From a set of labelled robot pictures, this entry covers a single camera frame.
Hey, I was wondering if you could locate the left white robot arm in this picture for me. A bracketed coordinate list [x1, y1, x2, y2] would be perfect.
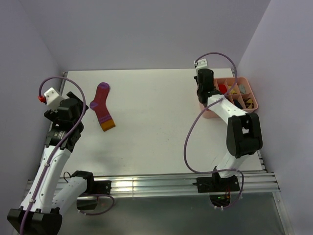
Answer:
[7, 92, 95, 235]

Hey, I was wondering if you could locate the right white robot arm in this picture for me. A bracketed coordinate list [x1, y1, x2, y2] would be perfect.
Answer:
[195, 69, 263, 191]

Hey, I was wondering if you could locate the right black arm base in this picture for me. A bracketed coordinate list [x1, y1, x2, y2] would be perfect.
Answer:
[192, 173, 240, 208]

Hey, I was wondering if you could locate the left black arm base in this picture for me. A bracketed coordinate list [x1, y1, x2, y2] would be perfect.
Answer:
[76, 180, 115, 216]

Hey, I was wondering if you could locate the red rolled sock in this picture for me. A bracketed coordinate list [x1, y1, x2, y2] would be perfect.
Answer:
[218, 84, 227, 94]

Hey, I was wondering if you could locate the maroon purple orange sock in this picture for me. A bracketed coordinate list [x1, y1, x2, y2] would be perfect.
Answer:
[89, 82, 115, 132]

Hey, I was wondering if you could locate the pink divided organizer box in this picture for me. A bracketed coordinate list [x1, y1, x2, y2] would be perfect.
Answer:
[214, 77, 258, 113]

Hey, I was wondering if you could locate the grey rolled sock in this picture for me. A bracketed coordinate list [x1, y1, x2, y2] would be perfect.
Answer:
[238, 84, 246, 94]

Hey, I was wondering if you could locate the navy rolled sock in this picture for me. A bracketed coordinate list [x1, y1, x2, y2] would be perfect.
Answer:
[233, 99, 246, 110]

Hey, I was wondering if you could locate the argyle rolled sock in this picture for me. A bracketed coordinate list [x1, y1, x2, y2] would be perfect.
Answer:
[244, 97, 255, 109]

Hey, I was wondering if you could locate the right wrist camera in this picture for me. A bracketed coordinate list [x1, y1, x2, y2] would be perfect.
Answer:
[194, 58, 209, 70]

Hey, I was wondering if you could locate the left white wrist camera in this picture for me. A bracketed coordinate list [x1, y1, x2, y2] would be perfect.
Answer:
[38, 87, 65, 112]

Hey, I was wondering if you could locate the aluminium frame rail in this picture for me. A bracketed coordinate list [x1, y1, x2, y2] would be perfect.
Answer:
[22, 171, 281, 200]

